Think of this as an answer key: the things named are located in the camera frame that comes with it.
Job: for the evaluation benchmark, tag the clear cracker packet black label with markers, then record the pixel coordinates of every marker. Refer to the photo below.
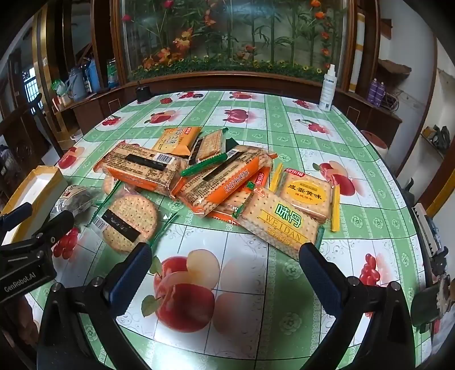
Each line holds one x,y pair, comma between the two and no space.
209,144

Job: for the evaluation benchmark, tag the small orange biscuit packet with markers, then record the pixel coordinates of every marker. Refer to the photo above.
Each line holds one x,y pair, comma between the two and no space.
174,140

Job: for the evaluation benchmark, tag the dark green snack packet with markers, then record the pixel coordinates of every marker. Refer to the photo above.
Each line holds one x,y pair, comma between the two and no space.
231,144

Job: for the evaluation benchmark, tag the large orange cracker packet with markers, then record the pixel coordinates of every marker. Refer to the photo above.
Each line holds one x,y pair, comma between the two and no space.
142,167
227,178

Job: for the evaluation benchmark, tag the red stool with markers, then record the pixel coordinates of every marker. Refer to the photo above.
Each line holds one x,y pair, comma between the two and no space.
373,139

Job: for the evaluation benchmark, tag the round cracker packet green ends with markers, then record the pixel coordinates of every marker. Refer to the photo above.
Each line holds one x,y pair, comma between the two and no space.
128,217

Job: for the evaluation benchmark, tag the green bag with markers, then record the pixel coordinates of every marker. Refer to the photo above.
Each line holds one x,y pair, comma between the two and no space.
58,87

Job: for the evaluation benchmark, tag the carved wooden chair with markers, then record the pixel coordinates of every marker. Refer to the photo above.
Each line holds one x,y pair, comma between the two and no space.
21,142

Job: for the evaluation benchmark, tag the small black container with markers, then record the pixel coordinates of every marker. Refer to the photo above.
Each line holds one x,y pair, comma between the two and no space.
143,94

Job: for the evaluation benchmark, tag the grey kettle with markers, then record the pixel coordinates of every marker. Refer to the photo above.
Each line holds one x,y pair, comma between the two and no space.
76,85

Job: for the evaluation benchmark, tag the white spray bottle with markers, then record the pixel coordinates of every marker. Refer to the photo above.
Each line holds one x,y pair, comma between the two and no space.
326,92

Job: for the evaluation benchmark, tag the wooden cabinet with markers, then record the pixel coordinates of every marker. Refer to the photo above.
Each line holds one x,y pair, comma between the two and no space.
373,117

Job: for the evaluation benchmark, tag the white and yellow cardboard box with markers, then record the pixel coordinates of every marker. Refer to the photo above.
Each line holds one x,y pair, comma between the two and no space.
35,185

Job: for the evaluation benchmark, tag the blue thermos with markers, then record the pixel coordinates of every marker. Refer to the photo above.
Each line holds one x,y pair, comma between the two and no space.
94,76

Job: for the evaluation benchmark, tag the green label cracker packet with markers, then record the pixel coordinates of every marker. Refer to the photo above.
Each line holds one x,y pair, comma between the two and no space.
277,224

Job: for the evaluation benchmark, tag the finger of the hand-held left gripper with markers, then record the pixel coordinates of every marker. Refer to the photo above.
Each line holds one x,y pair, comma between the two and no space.
53,225
17,215

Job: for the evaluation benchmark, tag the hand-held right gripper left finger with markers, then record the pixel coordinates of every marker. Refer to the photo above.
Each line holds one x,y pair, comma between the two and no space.
132,279

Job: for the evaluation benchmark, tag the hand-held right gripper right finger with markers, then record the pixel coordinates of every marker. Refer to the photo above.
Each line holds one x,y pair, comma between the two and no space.
320,281

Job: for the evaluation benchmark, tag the yellow label cracker packet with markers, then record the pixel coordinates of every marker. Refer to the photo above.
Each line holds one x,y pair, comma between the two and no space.
305,195

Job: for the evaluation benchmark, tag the floral glass panel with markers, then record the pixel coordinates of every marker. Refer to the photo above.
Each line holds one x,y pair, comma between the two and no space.
231,35

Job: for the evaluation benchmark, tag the purple bottle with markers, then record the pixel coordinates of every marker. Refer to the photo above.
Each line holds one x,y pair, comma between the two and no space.
372,91
381,93

